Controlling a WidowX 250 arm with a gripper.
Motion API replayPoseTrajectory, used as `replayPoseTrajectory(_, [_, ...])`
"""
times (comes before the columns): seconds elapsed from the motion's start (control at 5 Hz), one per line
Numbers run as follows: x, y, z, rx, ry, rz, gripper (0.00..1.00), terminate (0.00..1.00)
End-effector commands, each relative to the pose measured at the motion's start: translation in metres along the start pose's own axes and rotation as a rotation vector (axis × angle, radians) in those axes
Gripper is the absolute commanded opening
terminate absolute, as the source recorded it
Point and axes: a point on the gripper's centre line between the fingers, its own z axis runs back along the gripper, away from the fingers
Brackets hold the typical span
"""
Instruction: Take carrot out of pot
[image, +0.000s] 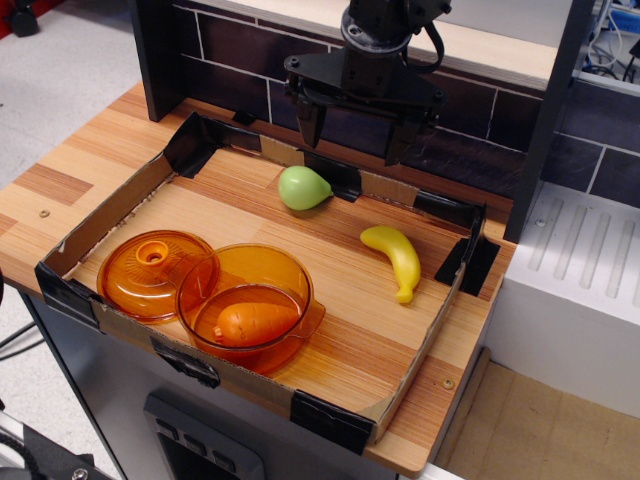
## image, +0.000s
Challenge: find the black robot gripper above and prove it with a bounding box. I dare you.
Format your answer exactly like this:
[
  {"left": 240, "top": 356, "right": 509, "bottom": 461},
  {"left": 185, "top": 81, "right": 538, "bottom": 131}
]
[{"left": 284, "top": 48, "right": 447, "bottom": 166}]

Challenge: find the orange toy carrot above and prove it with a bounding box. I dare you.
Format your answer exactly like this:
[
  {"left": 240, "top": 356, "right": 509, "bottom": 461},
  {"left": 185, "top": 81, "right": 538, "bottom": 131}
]
[{"left": 213, "top": 302, "right": 299, "bottom": 348}]

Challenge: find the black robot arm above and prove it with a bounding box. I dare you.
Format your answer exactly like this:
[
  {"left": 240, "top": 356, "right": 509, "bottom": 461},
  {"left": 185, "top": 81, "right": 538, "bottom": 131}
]
[{"left": 284, "top": 1, "right": 451, "bottom": 166}]

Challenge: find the cardboard fence with black tape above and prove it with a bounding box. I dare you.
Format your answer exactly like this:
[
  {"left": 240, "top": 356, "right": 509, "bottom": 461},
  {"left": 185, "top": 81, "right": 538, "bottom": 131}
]
[{"left": 36, "top": 114, "right": 512, "bottom": 454}]

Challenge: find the orange transparent plastic pot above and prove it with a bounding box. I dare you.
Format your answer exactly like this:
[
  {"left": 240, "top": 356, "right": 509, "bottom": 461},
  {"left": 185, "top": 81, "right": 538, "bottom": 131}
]
[{"left": 176, "top": 244, "right": 326, "bottom": 374}]

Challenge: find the orange transparent pot lid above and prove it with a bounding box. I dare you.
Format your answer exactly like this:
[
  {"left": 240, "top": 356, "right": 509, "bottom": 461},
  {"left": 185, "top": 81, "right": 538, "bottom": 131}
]
[{"left": 97, "top": 230, "right": 220, "bottom": 324}]

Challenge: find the green toy pear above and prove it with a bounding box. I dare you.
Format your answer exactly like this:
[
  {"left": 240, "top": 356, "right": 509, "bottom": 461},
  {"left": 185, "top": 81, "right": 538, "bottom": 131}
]
[{"left": 278, "top": 166, "right": 333, "bottom": 211}]

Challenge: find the yellow toy banana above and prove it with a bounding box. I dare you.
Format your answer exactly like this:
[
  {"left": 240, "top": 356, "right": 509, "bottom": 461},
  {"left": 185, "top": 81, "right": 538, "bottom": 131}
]
[{"left": 360, "top": 225, "right": 422, "bottom": 304}]

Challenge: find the dark brick backsplash panel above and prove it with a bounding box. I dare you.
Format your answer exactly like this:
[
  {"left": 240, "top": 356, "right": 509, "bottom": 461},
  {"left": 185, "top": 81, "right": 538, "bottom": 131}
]
[{"left": 172, "top": 1, "right": 639, "bottom": 206}]

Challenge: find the white toy sink drainboard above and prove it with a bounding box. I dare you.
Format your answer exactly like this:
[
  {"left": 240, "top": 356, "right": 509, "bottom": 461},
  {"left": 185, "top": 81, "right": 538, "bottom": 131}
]
[{"left": 485, "top": 183, "right": 639, "bottom": 417}]

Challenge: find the grey oven control panel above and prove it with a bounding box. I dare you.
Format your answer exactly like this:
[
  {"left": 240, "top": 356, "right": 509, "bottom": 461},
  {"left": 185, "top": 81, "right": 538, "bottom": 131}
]
[{"left": 144, "top": 395, "right": 266, "bottom": 479}]

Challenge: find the black cable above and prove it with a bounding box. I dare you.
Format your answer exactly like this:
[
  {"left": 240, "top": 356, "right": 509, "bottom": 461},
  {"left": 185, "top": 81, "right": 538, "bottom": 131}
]
[{"left": 399, "top": 22, "right": 446, "bottom": 76}]

